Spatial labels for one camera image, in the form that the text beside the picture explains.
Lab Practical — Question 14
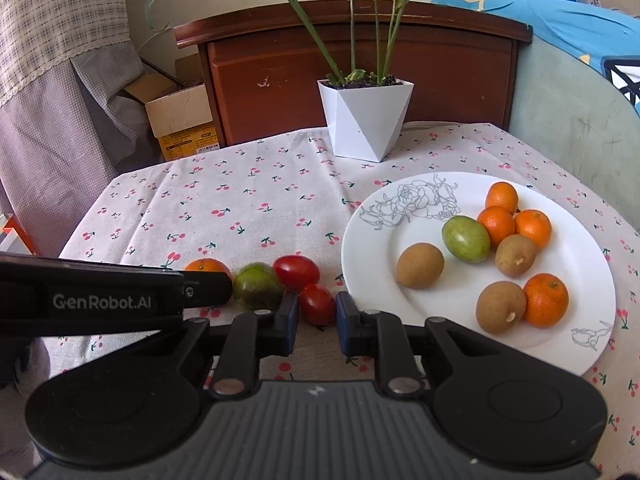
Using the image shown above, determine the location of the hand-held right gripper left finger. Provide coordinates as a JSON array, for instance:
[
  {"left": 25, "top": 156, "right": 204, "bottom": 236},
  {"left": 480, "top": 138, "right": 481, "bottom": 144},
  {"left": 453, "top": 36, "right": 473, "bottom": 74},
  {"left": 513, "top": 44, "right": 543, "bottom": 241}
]
[{"left": 170, "top": 290, "right": 301, "bottom": 395}]

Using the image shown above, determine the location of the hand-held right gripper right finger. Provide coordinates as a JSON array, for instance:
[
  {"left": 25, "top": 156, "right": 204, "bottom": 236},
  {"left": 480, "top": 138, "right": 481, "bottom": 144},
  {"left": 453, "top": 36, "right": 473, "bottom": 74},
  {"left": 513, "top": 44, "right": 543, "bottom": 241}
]
[{"left": 335, "top": 291, "right": 501, "bottom": 396}]

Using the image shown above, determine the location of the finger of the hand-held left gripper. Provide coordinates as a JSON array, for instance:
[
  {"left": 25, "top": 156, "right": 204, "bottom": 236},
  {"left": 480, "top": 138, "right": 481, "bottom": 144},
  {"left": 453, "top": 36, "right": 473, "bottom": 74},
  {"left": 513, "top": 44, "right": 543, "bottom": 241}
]
[{"left": 181, "top": 270, "right": 234, "bottom": 308}]

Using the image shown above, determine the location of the small orange mandarin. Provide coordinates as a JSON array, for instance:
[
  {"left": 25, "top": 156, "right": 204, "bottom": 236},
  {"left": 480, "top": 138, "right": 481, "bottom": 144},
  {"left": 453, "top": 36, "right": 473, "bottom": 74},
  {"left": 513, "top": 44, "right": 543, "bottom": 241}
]
[
  {"left": 184, "top": 258, "right": 233, "bottom": 281},
  {"left": 476, "top": 205, "right": 516, "bottom": 248},
  {"left": 485, "top": 181, "right": 520, "bottom": 215},
  {"left": 514, "top": 209, "right": 553, "bottom": 250},
  {"left": 522, "top": 273, "right": 570, "bottom": 329}
]

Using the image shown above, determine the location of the small red cherry tomato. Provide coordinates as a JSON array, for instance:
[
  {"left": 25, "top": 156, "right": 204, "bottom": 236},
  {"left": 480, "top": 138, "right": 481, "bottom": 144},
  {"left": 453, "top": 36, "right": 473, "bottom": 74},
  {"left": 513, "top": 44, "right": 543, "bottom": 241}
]
[{"left": 298, "top": 283, "right": 336, "bottom": 326}]

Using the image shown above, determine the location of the dark green jujube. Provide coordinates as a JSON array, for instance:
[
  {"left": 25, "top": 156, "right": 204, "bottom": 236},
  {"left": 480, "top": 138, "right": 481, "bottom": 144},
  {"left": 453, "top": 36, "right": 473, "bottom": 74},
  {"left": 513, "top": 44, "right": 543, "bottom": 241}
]
[{"left": 233, "top": 262, "right": 285, "bottom": 312}]

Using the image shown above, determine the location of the large red cherry tomato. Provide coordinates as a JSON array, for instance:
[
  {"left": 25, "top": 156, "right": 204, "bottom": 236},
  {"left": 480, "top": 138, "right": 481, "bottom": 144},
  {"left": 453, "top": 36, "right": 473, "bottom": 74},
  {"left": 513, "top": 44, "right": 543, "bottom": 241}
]
[{"left": 273, "top": 255, "right": 321, "bottom": 292}]

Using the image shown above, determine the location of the white plate with line drawing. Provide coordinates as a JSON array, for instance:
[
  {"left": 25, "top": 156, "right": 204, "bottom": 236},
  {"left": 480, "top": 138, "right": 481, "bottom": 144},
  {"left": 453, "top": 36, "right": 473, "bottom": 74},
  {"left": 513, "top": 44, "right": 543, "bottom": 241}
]
[{"left": 341, "top": 172, "right": 617, "bottom": 377}]

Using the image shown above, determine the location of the kiwi front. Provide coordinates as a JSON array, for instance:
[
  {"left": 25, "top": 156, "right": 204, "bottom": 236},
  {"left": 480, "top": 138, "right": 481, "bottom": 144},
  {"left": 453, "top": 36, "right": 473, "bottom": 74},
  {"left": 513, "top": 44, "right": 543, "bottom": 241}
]
[{"left": 475, "top": 281, "right": 527, "bottom": 335}]

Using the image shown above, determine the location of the cherry print tablecloth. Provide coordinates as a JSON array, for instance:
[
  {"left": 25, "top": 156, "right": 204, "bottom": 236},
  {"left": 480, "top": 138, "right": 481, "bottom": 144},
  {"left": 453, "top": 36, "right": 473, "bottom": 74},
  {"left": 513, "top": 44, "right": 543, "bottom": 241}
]
[{"left": 57, "top": 121, "right": 640, "bottom": 461}]

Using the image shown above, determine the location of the lilac checked cloth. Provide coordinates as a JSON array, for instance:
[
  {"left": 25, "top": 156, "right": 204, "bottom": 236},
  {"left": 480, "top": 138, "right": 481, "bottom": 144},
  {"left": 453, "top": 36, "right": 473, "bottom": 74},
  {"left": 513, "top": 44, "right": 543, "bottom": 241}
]
[{"left": 0, "top": 42, "right": 166, "bottom": 258}]

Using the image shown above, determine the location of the open cardboard box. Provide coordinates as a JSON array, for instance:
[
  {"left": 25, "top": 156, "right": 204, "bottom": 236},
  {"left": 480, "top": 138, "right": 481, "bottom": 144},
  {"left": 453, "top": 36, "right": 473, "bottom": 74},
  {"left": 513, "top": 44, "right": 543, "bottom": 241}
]
[{"left": 122, "top": 52, "right": 221, "bottom": 162}]

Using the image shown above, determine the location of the white faceted plant pot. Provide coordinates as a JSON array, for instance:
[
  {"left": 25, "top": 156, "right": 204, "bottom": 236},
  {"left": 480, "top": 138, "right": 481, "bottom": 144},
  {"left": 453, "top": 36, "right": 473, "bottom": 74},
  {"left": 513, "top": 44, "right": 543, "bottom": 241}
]
[{"left": 317, "top": 76, "right": 415, "bottom": 163}]

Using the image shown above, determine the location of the dark wooden cabinet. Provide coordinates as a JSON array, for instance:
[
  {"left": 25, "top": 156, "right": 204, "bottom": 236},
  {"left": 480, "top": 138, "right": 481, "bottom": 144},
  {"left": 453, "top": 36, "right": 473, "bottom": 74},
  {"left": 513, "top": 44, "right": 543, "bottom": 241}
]
[{"left": 174, "top": 0, "right": 533, "bottom": 148}]

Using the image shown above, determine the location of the beige plaid lace-trimmed cloth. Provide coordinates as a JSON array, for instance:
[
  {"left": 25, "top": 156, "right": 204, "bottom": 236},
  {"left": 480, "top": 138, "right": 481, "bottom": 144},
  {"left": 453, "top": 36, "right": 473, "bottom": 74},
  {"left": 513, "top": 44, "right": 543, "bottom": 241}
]
[{"left": 0, "top": 0, "right": 132, "bottom": 108}]

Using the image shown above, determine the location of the pale green sofa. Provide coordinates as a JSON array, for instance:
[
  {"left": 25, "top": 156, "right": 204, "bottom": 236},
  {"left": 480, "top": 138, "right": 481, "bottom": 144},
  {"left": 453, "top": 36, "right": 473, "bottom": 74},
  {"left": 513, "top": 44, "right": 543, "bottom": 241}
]
[{"left": 507, "top": 37, "right": 640, "bottom": 233}]

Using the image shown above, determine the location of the blue cloth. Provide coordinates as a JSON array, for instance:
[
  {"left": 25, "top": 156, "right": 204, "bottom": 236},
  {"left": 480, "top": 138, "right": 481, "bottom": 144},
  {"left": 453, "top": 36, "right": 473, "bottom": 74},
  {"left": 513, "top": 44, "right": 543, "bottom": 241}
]
[{"left": 430, "top": 0, "right": 640, "bottom": 106}]

